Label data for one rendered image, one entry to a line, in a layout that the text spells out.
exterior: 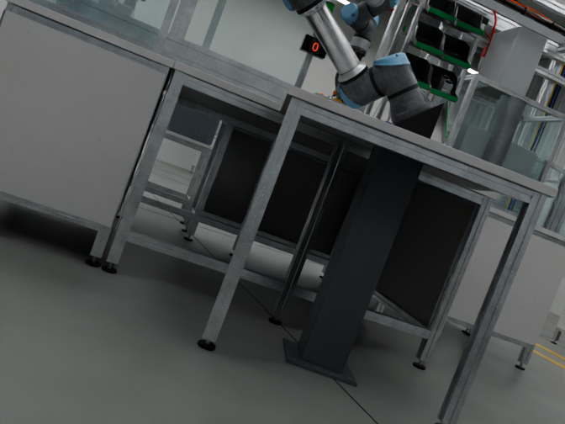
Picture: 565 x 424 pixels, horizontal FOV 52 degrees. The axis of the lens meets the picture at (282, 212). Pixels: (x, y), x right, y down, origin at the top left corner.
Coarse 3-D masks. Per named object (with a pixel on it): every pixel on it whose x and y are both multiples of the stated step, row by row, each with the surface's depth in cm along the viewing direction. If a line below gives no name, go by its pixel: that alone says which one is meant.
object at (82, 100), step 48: (0, 48) 212; (48, 48) 215; (96, 48) 218; (0, 96) 214; (48, 96) 217; (96, 96) 221; (144, 96) 224; (0, 144) 216; (48, 144) 219; (96, 144) 223; (144, 144) 356; (0, 192) 219; (48, 192) 222; (96, 192) 225; (96, 240) 229
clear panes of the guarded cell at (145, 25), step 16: (48, 0) 216; (64, 0) 217; (80, 0) 218; (96, 0) 219; (112, 0) 221; (128, 0) 222; (144, 0) 223; (160, 0) 224; (96, 16) 220; (112, 16) 221; (128, 16) 223; (144, 16) 224; (160, 16) 225; (128, 32) 223; (144, 32) 225
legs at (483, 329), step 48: (288, 144) 180; (384, 144) 182; (384, 192) 203; (528, 192) 185; (240, 240) 182; (384, 240) 204; (528, 240) 186; (336, 288) 205; (336, 336) 206; (480, 336) 188
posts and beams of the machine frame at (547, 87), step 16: (464, 0) 379; (544, 0) 337; (560, 16) 344; (176, 32) 296; (544, 48) 396; (560, 48) 395; (560, 64) 405; (544, 80) 409; (560, 80) 401; (544, 96) 405; (560, 192) 356; (560, 208) 357; (544, 224) 360
